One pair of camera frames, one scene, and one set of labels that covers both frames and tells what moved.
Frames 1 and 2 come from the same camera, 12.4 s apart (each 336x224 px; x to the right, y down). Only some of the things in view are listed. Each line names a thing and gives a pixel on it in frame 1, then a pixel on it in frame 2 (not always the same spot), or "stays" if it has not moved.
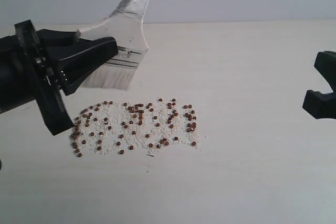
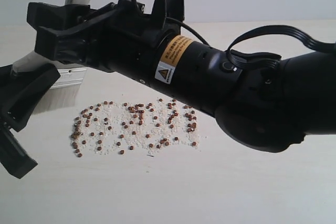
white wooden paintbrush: x=125 y=24 to x=63 y=97
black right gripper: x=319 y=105 to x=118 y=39
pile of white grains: x=140 y=126 stays
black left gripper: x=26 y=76 to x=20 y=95
